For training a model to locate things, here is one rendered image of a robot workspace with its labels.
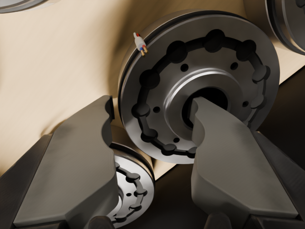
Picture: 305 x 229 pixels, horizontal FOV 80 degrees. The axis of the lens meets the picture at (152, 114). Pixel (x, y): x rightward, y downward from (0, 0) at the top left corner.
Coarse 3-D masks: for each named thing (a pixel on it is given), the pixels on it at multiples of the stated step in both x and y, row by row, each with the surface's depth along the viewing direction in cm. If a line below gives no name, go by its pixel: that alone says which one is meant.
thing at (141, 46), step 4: (136, 36) 9; (136, 40) 9; (140, 40) 8; (136, 44) 8; (140, 44) 8; (144, 44) 8; (140, 48) 8; (144, 48) 7; (148, 52) 7; (144, 56) 7
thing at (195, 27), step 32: (160, 32) 9; (192, 32) 9; (224, 32) 9; (256, 32) 10; (160, 64) 10; (192, 64) 10; (224, 64) 10; (256, 64) 11; (128, 96) 10; (160, 96) 11; (256, 96) 12; (128, 128) 11; (160, 128) 12; (256, 128) 13; (160, 160) 13; (192, 160) 14
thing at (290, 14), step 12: (276, 0) 9; (288, 0) 9; (300, 0) 9; (276, 12) 10; (288, 12) 9; (300, 12) 9; (288, 24) 10; (300, 24) 10; (288, 36) 10; (300, 36) 10; (300, 48) 10
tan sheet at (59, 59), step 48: (96, 0) 10; (144, 0) 11; (192, 0) 11; (240, 0) 12; (0, 48) 11; (48, 48) 11; (96, 48) 12; (0, 96) 12; (48, 96) 13; (96, 96) 13; (0, 144) 14
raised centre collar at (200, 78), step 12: (192, 72) 10; (204, 72) 10; (216, 72) 10; (180, 84) 10; (192, 84) 10; (204, 84) 10; (216, 84) 10; (228, 84) 10; (168, 96) 11; (180, 96) 10; (228, 96) 11; (240, 96) 11; (168, 108) 11; (180, 108) 11; (228, 108) 11; (240, 108) 11; (168, 120) 11; (180, 120) 11; (180, 132) 12
